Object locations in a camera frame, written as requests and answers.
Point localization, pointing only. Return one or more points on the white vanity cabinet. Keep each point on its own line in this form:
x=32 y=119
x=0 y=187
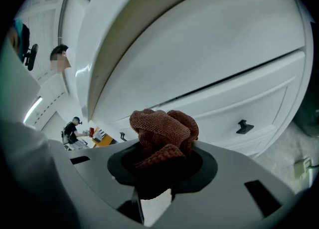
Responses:
x=199 y=48

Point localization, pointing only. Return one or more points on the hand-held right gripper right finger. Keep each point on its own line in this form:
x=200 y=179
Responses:
x=236 y=185

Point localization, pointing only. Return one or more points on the ceiling light bar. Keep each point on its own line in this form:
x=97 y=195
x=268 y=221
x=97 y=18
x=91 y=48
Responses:
x=32 y=110

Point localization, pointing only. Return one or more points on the black head-mounted camera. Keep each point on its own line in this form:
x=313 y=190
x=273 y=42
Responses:
x=31 y=57

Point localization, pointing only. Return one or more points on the teal headband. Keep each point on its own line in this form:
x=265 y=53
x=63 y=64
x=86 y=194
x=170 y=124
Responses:
x=23 y=36

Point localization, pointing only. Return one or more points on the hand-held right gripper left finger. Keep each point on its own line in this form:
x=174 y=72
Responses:
x=99 y=173

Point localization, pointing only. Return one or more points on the orange sofa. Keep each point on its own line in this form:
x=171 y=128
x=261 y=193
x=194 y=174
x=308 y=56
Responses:
x=107 y=142

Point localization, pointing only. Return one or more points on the brown cloth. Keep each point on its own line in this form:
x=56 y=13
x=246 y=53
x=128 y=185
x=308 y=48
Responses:
x=162 y=133

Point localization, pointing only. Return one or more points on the striped cushion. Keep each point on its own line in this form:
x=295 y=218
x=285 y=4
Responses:
x=101 y=134

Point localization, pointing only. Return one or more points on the person's white shirt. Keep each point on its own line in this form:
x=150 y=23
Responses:
x=20 y=148

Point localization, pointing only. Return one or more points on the person's head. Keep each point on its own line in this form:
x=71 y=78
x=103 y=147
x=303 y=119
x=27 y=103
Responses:
x=13 y=37

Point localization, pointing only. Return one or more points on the white drawer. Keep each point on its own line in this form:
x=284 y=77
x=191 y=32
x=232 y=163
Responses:
x=224 y=103

